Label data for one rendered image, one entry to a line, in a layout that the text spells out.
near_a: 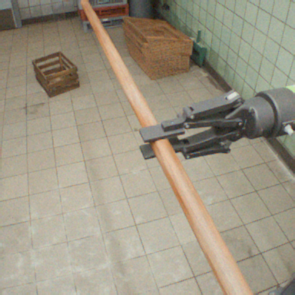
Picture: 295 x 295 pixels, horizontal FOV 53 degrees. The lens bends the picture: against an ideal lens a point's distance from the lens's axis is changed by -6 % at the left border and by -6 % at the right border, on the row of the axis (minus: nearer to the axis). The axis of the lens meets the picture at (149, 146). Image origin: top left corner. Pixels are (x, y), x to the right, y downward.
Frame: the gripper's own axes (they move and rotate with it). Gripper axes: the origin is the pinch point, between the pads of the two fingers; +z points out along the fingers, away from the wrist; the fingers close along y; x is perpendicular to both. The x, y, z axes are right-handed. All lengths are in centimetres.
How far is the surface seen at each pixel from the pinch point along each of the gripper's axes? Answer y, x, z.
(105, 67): 120, 243, -32
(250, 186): 120, 62, -87
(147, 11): 106, 346, -110
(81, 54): 120, 282, -13
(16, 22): 111, 403, 60
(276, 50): 54, 113, -125
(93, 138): 119, 140, 0
